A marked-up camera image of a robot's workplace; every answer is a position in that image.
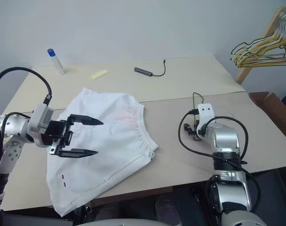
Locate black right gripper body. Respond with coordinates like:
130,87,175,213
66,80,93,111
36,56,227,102
191,117,201,142

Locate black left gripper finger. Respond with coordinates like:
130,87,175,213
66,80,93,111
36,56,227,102
57,148,99,158
68,114,104,126

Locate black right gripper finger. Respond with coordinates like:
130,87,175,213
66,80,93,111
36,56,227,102
183,123,195,137

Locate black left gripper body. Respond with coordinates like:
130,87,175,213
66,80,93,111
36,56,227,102
40,114,75,155

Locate thin wire hanger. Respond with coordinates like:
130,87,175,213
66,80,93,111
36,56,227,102
192,92,205,124

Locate white shorts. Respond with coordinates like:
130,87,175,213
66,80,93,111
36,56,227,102
46,87,159,218

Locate brown cardboard sheet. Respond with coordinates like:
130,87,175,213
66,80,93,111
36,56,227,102
0,91,286,212

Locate pale yellow block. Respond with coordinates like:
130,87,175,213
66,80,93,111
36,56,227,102
89,69,109,81

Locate beige cardboard sheet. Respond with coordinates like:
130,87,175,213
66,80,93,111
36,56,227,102
4,55,246,114

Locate white tube with blue cap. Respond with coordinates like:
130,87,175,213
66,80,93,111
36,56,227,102
47,48,65,75

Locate dark rounded shape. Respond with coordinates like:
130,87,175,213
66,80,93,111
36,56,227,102
154,199,182,221

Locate brown cardboard box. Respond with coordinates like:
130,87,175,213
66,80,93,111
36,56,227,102
248,91,286,145

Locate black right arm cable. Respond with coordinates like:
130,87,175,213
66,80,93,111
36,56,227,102
178,110,262,212

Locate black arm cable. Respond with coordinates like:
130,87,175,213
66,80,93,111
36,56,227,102
178,110,262,212
0,66,53,165

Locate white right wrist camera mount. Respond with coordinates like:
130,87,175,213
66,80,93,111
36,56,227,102
195,103,215,140

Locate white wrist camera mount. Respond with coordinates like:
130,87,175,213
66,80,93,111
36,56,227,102
28,103,55,140
195,103,215,140

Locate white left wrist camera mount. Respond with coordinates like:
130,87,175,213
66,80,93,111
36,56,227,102
28,103,55,140

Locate grey USB hub with cable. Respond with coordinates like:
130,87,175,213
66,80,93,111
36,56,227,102
134,59,167,77

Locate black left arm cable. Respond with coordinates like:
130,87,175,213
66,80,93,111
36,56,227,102
0,66,53,165

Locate dark green wire hanger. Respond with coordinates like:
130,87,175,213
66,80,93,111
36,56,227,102
230,10,286,62

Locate yellow wire hanger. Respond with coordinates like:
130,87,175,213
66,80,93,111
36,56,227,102
232,9,286,69

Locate wire hangers on wooden rack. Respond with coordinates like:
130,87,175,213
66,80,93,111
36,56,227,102
235,6,286,84

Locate pale wire hanger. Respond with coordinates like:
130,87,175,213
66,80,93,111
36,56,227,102
237,7,286,66

